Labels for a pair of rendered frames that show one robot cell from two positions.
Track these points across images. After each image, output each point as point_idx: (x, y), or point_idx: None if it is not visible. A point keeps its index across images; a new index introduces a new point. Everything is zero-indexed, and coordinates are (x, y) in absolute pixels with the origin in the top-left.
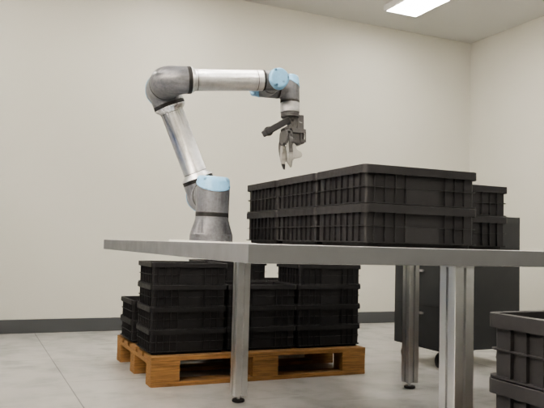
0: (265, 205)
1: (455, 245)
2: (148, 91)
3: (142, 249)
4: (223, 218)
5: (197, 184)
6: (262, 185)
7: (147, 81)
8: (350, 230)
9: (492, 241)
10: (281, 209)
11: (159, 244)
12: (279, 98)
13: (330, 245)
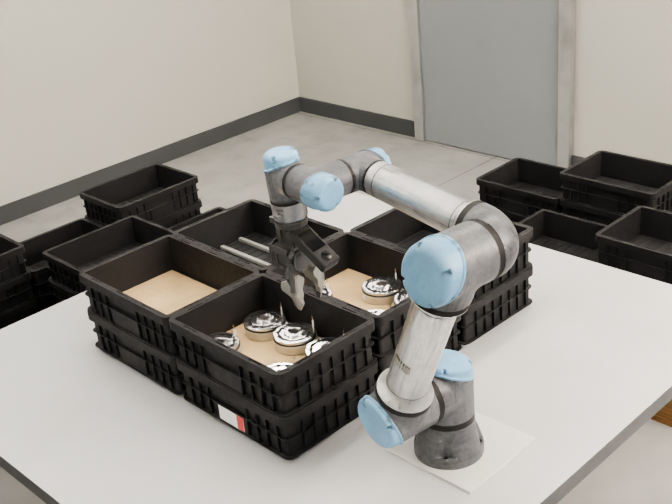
0: (345, 371)
1: None
2: (480, 281)
3: (557, 499)
4: None
5: (468, 380)
6: (337, 347)
7: (464, 264)
8: (512, 301)
9: None
10: (393, 351)
11: (615, 439)
12: None
13: (585, 312)
